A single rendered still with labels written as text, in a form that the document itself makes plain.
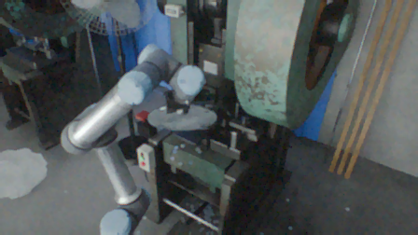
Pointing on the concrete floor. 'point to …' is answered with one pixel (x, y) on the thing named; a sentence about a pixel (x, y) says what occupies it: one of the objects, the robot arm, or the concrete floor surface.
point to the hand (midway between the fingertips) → (180, 107)
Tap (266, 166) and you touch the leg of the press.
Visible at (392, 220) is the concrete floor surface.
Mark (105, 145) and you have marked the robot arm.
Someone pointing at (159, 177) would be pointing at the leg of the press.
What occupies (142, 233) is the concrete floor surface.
